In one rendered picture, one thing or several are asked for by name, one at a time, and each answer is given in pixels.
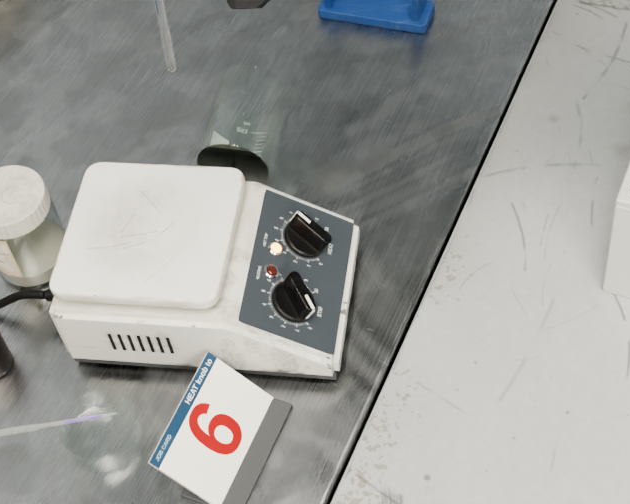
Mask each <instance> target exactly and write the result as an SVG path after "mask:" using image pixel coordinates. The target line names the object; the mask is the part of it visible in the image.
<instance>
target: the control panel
mask: <svg viewBox="0 0 630 504"><path fill-rule="evenodd" d="M297 211H298V212H299V211H302V212H304V213H305V214H307V215H308V216H309V217H310V218H311V219H312V220H314V221H315V222H316V223H317V224H318V225H319V226H321V227H322V228H323V229H324V230H325V231H327V232H328V233H329V234H330V235H331V237H332V240H331V242H330V243H329V244H328V246H327V247H326V248H325V249H324V250H323V252H322V253H321V254H320V255H318V256H316V257H313V258H306V257H302V256H300V255H298V254H296V253H295V252H293V251H292V250H291V249H290V247H289V246H288V245H287V243H286V240H285V236H284V232H285V228H286V226H287V225H288V223H289V222H290V220H291V218H292V217H293V216H294V214H295V213H296V212H297ZM353 226H354V223H351V222H349V221H347V220H344V219H341V218H339V217H336V216H334V215H331V214H329V213H326V212H324V211H321V210H319V209H316V208H313V207H311V206H308V205H306V204H303V203H301V202H298V201H296V200H293V199H291V198H288V197H285V196H283V195H280V194H278V193H275V192H273V191H270V190H267V189H266V191H265V194H264V199H263V203H262V208H261V213H260V218H259V222H258V227H257V232H256V237H255V241H254V246H253V251H252V256H251V260H250V265H249V270H248V275H247V279H246V284H245V289H244V294H243V298H242V303H241V308H240V312H239V320H238V321H240V322H242V323H244V324H247V325H249V326H252V327H255V328H258V329H260V330H263V331H266V332H269V333H271V334H274V335H277V336H280V337H283V338H285V339H288V340H291V341H294V342H296V343H299V344H302V345H305V346H308V347H310V348H313V349H316V350H319V351H321V352H324V353H327V354H332V355H334V352H335V345H336V339H337V332H338V326H339V319H340V313H341V306H342V300H343V293H344V286H345V280H346V273H347V267H348V260H349V254H350V247H351V241H352V234H353ZM273 243H278V244H279V245H280V246H281V252H280V253H275V252H274V251H273V250H272V249H271V245H272V244H273ZM268 266H274V267H275V268H276V269H277V274H276V275H275V276H272V275H269V274H268V273H267V270H266V268H267V267H268ZM292 271H296V272H298V273H299V274H300V276H301V278H302V280H303V282H304V283H305V285H306V287H307V288H308V289H309V290H310V291H311V293H312V294H313V297H314V299H315V304H316V309H315V311H314V313H313V315H312V316H311V317H310V318H309V319H308V320H306V321H304V322H299V323H298V322H291V321H288V320H286V319H285V318H283V317H282V316H281V315H280V314H279V313H278V312H277V311H276V309H275V308H274V305H273V302H272V294H273V291H274V289H275V287H276V286H277V285H278V284H279V283H281V282H283V281H284V279H285V278H286V277H287V276H288V274H289V273H290V272H292Z"/></svg>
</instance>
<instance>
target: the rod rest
mask: <svg viewBox="0 0 630 504"><path fill-rule="evenodd" d="M434 11H435V6H434V2H433V1H430V0H321V3H320V5H319V7H318V14H319V17H320V18H323V19H329V20H336V21H342V22H348V23H355V24H361V25H367V26H374V27H380V28H387V29H393V30H399V31H406V32H412V33H418V34H424V33H426V31H427V29H428V26H429V24H430V21H431V19H432V16H433V14H434Z"/></svg>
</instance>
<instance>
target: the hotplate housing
mask: <svg viewBox="0 0 630 504"><path fill-rule="evenodd" d="M266 189H267V190H270V191H273V192H275V193H278V194H280V195H283V196H285V197H288V198H291V199H293V200H296V201H298V202H301V203H303V204H306V205H308V206H311V207H313V208H316V209H319V210H321V211H324V212H326V213H329V214H331V215H334V216H336V217H339V218H341V219H344V220H347V221H349V222H351V223H354V220H352V219H350V218H347V217H344V216H342V215H339V214H337V213H334V212H332V211H329V210H327V209H324V208H322V207H319V206H316V205H314V204H311V203H309V202H306V201H304V200H301V199H299V198H296V197H294V196H291V195H289V194H286V193H283V192H281V191H278V190H276V189H273V188H271V187H268V186H266V185H263V184H261V183H258V182H248V181H245V190H244V194H243V199H242V203H241V208H240V212H239V217H238V221H237V225H236V230H235V234H234V239H233V243H232V248H231V252H230V257H229V261H228V266H227V270H226V275H225V279H224V284H223V288H222V292H221V296H220V298H219V301H218V302H217V303H216V304H215V305H213V306H212V307H210V308H207V309H191V308H175V307H159V306H143V305H127V304H110V303H94V302H78V301H64V300H59V299H58V298H56V297H54V295H53V294H52V292H51V290H50V289H47V290H46V291H45V300H46V301H50V302H52V304H51V307H50V310H49V314H50V316H51V318H52V320H53V322H54V324H55V326H56V328H57V331H58V333H59V335H60V337H61V339H62V341H63V343H64V345H65V347H66V349H67V351H68V352H69V353H70V354H71V356H72V358H74V360H75V361H76V362H89V363H103V364H117V365H132V366H146V367H160V368H174V369H189V370H197V369H198V367H199V365H200V364H201V362H202V360H203V358H204V356H205V354H206V353H207V352H209V353H211V354H212V355H213V356H215V357H216V358H218V359H219V360H221V361H222V362H223V363H225V364H226V365H228V366H229V367H231V368H232V369H233V370H235V371H236V372H238V373H246V374H260V375H274V376H288V377H303V378H317V379H331V380H336V379H337V373H338V371H340V367H341V360H342V353H343V347H344V340H345V333H346V326H347V320H348V313H349V306H350V299H351V293H352V286H353V279H354V272H355V266H356V259H357V252H358V245H359V239H360V230H359V226H356V225H354V226H353V234H352V241H351V247H350V254H349V260H348V267H347V273H346V280H345V286H344V293H343V300H342V306H341V313H340V319H339V326H338V332H337V339H336V345H335V352H334V355H332V354H327V353H324V352H321V351H319V350H316V349H313V348H310V347H308V346H305V345H302V344H299V343H296V342H294V341H291V340H288V339H285V338H283V337H280V336H277V335H274V334H271V333H269V332H266V331H263V330H260V329H258V328H255V327H252V326H249V325H247V324H244V323H242V322H240V321H238V320H239V312H240V308H241V303H242V298H243V294H244V289H245V284H246V279H247V275H248V270H249V265H250V260H251V256H252V251H253V246H254V241H255V237H256V232H257V227H258V222H259V218H260V213H261V208H262V203H263V199H264V194H265V191H266Z"/></svg>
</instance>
